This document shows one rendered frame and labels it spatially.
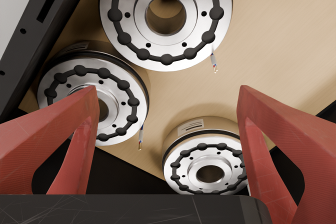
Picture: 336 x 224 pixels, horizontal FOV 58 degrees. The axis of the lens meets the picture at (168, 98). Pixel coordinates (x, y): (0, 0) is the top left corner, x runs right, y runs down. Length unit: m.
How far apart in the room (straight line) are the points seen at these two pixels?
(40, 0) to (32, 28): 0.02
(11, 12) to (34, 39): 0.27
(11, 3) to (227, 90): 0.30
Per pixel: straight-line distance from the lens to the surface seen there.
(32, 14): 0.18
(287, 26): 0.30
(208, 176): 0.36
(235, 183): 0.37
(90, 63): 0.26
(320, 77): 0.33
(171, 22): 0.26
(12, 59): 0.20
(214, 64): 0.25
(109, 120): 0.29
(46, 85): 0.29
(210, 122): 0.32
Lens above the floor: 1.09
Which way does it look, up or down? 55 degrees down
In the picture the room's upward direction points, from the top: 180 degrees counter-clockwise
